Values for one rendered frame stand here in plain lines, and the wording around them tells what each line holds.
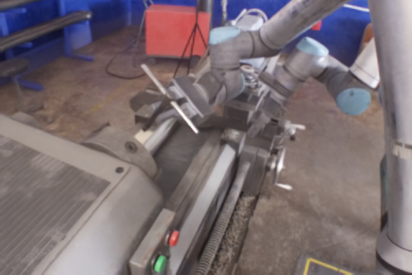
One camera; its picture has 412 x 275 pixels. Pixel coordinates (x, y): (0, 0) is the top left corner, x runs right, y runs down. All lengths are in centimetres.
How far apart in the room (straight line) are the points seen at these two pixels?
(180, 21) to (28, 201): 370
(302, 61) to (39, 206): 77
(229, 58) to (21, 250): 68
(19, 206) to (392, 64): 57
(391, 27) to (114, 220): 48
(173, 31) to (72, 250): 380
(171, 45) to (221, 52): 333
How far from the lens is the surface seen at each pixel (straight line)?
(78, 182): 52
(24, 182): 55
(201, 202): 113
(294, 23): 79
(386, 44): 43
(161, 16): 407
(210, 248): 114
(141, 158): 81
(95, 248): 46
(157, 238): 51
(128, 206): 50
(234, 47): 86
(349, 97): 85
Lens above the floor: 170
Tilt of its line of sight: 34 degrees down
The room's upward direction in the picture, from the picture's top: 5 degrees clockwise
